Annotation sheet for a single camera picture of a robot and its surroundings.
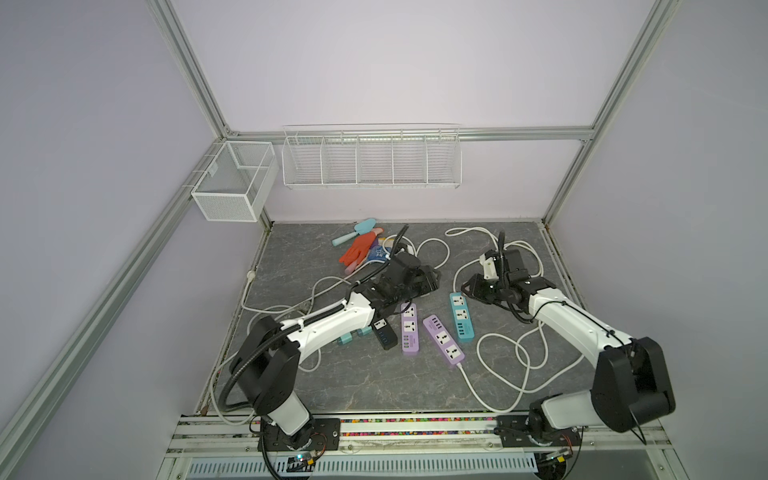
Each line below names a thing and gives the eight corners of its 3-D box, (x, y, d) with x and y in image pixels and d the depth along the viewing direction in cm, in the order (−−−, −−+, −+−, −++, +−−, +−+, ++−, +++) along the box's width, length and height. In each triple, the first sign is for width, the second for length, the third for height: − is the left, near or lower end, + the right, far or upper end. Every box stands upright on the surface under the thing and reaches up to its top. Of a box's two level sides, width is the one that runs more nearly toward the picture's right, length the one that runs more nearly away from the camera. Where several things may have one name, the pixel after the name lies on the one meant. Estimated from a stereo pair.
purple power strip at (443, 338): (453, 367, 86) (454, 364, 84) (422, 322, 95) (423, 318, 92) (464, 359, 87) (466, 356, 85) (433, 316, 96) (434, 312, 94)
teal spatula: (335, 249, 115) (334, 245, 113) (330, 242, 117) (329, 238, 116) (378, 226, 122) (378, 223, 121) (372, 220, 125) (372, 217, 123)
